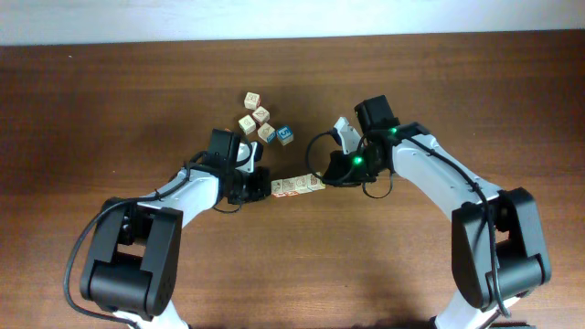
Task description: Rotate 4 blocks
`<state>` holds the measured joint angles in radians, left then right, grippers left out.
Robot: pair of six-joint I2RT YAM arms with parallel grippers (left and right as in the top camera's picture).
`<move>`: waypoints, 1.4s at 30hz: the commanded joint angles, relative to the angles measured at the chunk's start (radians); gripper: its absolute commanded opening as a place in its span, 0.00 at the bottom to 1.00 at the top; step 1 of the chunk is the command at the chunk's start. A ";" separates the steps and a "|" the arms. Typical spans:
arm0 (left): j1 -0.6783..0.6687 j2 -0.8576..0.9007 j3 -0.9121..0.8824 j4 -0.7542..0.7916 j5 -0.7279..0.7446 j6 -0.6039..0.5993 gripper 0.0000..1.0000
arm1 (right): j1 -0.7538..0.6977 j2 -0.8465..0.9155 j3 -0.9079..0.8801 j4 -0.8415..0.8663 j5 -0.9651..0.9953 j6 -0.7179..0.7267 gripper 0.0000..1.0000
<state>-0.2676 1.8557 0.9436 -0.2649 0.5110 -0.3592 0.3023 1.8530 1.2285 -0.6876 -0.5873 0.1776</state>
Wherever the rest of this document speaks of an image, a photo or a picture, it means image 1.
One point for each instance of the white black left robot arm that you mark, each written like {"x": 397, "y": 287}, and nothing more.
{"x": 131, "y": 266}

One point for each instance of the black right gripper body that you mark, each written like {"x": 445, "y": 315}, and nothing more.
{"x": 355, "y": 168}

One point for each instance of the wooden block blue number 5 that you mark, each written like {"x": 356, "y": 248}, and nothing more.
{"x": 285, "y": 135}

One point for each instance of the wooden block red letter E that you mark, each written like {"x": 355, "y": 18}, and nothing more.
{"x": 277, "y": 188}

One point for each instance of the plain wooden picture block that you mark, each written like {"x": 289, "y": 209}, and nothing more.
{"x": 252, "y": 101}

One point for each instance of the wooden block back red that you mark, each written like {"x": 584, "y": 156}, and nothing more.
{"x": 247, "y": 124}

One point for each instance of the wooden block red edge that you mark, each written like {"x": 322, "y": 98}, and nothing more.
{"x": 260, "y": 115}

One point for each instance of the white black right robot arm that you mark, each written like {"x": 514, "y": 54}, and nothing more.
{"x": 499, "y": 252}

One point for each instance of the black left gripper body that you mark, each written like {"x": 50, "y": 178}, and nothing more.
{"x": 250, "y": 186}

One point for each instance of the wooden block teal side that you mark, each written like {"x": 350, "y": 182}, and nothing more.
{"x": 267, "y": 133}

